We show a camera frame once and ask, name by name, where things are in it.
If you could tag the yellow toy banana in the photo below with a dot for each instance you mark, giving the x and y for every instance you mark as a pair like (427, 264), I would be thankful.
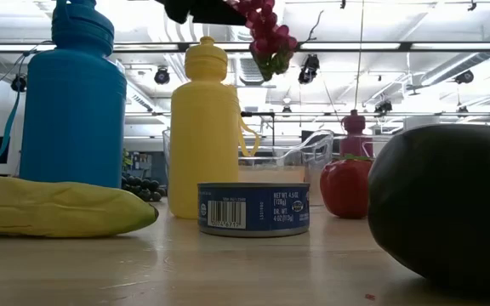
(49, 208)

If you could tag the yellow plastic sports bottle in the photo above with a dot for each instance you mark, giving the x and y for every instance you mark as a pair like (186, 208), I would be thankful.
(204, 149)

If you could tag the red toy strawberry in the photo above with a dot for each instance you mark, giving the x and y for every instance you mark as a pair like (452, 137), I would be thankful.
(345, 187)

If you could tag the tuna can blue label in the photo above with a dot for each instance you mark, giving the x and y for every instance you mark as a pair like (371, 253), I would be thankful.
(253, 208)

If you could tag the black toy grape bunch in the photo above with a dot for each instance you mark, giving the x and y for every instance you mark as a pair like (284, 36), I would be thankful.
(145, 187)

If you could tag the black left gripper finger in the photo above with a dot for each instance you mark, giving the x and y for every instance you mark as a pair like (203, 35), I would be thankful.
(215, 15)

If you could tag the red toy grape bunch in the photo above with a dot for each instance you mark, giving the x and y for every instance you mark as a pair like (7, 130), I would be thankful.
(270, 42)

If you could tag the purple plastic sports bottle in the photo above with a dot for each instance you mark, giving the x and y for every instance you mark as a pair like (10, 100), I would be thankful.
(354, 132)

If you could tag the blue plastic sports bottle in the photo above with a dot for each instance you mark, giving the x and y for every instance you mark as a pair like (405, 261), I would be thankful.
(72, 119)

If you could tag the black overhead frame bar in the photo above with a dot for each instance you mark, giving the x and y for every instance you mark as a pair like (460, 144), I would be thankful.
(406, 47)

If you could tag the black ceiling spotlight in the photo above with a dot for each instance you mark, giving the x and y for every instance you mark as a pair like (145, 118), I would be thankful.
(464, 77)
(18, 83)
(162, 76)
(309, 70)
(383, 107)

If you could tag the dark brown toy avocado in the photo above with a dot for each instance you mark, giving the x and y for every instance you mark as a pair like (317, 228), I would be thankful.
(445, 204)

